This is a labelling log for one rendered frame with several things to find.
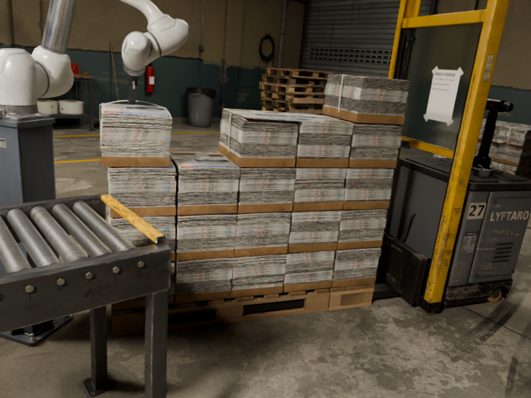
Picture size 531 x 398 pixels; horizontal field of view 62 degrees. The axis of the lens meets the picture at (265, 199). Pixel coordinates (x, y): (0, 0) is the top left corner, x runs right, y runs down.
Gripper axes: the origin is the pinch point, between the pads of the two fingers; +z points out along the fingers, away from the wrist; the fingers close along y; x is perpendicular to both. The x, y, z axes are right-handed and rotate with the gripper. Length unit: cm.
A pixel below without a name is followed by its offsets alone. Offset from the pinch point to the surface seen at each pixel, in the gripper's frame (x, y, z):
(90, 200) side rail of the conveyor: -17, 58, -33
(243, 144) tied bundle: 48, 28, -9
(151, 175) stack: 7.3, 41.2, -1.8
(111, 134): -9.2, 26.0, -10.3
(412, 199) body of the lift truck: 175, 47, 35
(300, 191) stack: 80, 48, 2
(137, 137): 1.1, 26.6, -10.3
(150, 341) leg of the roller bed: 0, 104, -61
